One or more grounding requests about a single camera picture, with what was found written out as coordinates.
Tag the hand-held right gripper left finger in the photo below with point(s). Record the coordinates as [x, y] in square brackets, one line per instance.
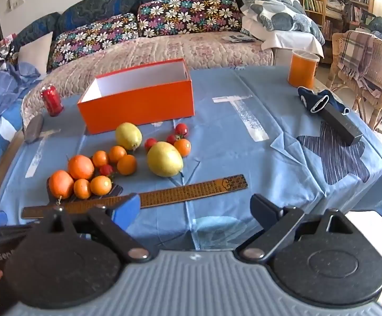
[128, 209]

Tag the patterned fabric bundle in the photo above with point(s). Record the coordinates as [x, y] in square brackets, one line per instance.
[1, 56]

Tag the yellow lemon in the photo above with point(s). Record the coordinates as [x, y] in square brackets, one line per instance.
[129, 136]

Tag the floral cushion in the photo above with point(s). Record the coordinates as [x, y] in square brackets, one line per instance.
[187, 14]
[92, 38]

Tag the blue striped bedsheet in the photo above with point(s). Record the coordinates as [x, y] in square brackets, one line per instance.
[3, 112]

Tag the orange cardboard box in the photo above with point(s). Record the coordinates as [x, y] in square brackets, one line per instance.
[138, 108]

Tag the small white pillow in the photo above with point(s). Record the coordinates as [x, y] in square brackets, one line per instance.
[36, 54]

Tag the grey scouring pad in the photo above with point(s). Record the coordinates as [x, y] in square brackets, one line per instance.
[33, 130]

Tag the long black box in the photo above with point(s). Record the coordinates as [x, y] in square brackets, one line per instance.
[342, 126]

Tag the white wall socket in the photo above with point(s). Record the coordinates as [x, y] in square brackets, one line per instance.
[15, 3]

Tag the beige quilted bedspread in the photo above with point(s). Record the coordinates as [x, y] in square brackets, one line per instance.
[177, 49]

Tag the blue patterned tablecloth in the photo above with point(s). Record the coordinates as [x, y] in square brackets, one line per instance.
[243, 158]

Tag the navy blue sock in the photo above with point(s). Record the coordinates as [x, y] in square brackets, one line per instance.
[309, 97]

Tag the red cherry tomato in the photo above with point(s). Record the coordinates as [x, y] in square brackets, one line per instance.
[171, 139]
[181, 129]
[150, 143]
[106, 170]

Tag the magazine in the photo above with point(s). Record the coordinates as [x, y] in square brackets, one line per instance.
[238, 38]

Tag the grey spotted duvet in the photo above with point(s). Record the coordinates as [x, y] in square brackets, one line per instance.
[276, 10]

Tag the small orange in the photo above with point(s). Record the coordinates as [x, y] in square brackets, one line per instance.
[100, 158]
[101, 185]
[182, 147]
[117, 154]
[127, 165]
[82, 188]

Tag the red soda can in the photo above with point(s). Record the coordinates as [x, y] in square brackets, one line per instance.
[51, 102]

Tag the large white pillow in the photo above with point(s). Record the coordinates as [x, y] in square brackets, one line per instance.
[293, 41]

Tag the orange plastic cup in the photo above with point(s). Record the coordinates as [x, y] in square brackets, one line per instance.
[301, 72]

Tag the brown wooden ruler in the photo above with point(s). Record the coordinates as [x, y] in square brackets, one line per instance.
[184, 192]

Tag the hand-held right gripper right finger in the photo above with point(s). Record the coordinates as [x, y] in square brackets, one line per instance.
[263, 209]

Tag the plaid blanket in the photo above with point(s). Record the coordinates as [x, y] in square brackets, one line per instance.
[355, 52]

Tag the large orange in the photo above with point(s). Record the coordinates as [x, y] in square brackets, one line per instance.
[80, 167]
[61, 184]

